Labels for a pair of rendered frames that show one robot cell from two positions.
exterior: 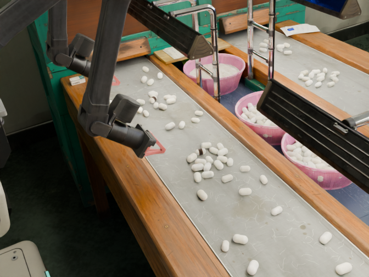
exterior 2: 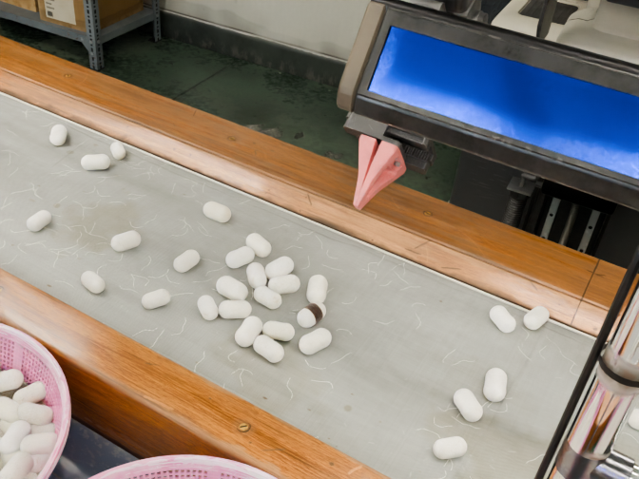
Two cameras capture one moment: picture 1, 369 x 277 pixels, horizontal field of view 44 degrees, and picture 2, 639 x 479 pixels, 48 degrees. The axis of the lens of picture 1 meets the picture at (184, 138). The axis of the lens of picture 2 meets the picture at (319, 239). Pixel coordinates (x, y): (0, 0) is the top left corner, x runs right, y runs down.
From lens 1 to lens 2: 168 cm
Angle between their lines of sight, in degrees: 101
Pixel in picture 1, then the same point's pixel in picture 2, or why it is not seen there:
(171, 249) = (196, 116)
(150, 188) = (326, 183)
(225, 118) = (334, 460)
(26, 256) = not seen: hidden behind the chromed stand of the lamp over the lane
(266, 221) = (58, 208)
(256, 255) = (59, 158)
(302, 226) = not seen: outside the picture
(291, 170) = (16, 301)
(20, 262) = not seen: hidden behind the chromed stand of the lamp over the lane
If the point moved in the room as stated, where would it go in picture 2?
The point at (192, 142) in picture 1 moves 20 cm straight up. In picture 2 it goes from (373, 358) to (403, 194)
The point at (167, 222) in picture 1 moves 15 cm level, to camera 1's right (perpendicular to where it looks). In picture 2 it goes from (235, 143) to (135, 171)
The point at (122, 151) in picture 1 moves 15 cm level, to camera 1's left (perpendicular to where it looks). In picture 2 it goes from (487, 240) to (563, 205)
